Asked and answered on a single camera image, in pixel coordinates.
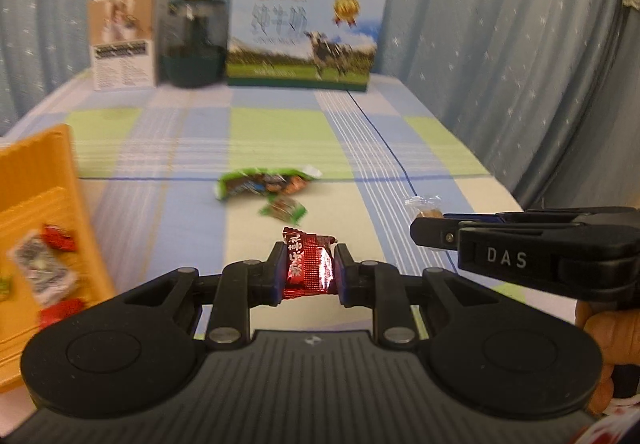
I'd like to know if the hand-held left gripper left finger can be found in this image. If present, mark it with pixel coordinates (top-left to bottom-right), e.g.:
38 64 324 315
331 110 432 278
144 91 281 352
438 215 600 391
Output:
114 241 288 355

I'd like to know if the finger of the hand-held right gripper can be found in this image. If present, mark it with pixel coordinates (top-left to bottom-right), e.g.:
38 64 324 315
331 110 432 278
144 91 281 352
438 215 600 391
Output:
441 211 526 225
409 217 482 253

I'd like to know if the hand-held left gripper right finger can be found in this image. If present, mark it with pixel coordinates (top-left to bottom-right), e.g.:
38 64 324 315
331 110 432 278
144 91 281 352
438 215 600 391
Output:
334 244 498 351

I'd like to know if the clear brown candy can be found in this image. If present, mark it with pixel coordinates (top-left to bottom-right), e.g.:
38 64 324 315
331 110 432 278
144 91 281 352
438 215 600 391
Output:
403 195 444 221

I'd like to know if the red candy packet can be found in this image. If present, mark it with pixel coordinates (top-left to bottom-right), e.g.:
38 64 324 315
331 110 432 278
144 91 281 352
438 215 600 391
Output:
280 226 338 301
42 224 80 252
39 298 85 329

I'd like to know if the grey white snack packet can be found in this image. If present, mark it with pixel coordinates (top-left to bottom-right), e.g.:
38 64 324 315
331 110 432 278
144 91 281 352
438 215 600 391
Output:
7 229 81 305

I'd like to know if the orange plastic basket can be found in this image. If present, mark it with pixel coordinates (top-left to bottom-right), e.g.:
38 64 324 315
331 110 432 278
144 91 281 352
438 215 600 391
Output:
0 124 117 395

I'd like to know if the person's right hand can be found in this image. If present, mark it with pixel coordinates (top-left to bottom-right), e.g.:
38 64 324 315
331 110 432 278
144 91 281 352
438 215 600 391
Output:
574 300 622 417

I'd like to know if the small green candy packet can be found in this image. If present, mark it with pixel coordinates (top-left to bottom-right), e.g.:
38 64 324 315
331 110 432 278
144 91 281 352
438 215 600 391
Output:
257 196 307 225

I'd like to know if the long green snack packet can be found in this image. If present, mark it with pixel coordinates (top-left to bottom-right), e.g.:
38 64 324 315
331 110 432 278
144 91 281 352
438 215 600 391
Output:
216 165 322 201

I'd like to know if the checked tablecloth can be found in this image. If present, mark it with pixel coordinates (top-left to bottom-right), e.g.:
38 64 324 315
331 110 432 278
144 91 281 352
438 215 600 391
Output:
0 71 578 342

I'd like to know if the red patterned clothing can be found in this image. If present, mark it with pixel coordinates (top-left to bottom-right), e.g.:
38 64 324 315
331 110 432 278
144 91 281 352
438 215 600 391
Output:
570 396 640 444

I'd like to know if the blue star curtain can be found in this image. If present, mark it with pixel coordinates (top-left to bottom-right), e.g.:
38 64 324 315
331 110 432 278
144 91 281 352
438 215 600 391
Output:
0 0 640 209

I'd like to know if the blue milk carton box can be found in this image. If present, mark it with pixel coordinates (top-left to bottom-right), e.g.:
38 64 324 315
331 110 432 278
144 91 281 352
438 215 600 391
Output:
226 0 388 92

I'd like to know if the dark green jar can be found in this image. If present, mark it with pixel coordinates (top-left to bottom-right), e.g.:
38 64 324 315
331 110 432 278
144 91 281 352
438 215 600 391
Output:
159 0 227 89

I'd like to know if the white box with dog picture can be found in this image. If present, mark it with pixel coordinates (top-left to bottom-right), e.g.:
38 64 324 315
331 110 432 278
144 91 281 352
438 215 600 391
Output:
88 0 169 92

